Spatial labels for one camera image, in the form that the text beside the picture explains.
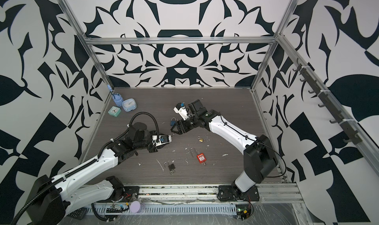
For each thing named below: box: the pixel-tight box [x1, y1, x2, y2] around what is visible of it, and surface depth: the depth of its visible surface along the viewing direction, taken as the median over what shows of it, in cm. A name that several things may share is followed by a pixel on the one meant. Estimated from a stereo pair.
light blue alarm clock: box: [121, 98, 138, 113], surface depth 108 cm
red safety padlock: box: [189, 147, 207, 164], surface depth 86 cm
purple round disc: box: [129, 200, 141, 214], surface depth 65 cm
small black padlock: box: [163, 161, 176, 172], surface depth 84 cm
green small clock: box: [107, 106, 122, 117], surface depth 106 cm
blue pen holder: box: [107, 84, 124, 107], surface depth 107 cm
